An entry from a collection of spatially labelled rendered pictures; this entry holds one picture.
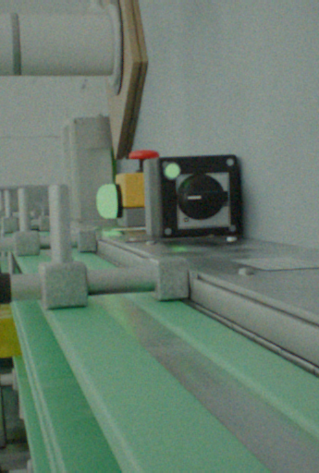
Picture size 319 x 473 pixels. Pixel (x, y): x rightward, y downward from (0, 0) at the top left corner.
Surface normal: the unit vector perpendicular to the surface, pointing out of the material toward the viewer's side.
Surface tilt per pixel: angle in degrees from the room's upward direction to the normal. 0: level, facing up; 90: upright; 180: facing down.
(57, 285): 90
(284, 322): 0
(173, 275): 90
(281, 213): 0
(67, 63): 90
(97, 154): 90
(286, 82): 0
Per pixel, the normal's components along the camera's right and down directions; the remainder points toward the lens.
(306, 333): -0.98, 0.05
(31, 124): 0.18, 0.04
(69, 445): -0.04, -1.00
